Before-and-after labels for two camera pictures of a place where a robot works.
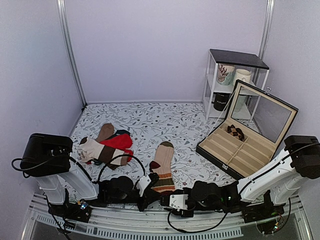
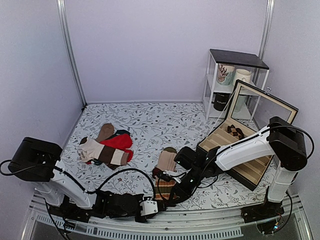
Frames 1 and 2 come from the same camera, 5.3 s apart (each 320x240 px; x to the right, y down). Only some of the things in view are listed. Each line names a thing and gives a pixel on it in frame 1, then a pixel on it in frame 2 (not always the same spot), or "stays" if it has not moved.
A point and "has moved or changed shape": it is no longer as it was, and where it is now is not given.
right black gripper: x=182 y=213 → x=183 y=194
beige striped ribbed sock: x=163 y=155 has moved or changed shape
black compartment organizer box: x=250 y=134 stays
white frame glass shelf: x=223 y=68 stays
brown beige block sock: x=110 y=156 stays
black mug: x=220 y=100 stays
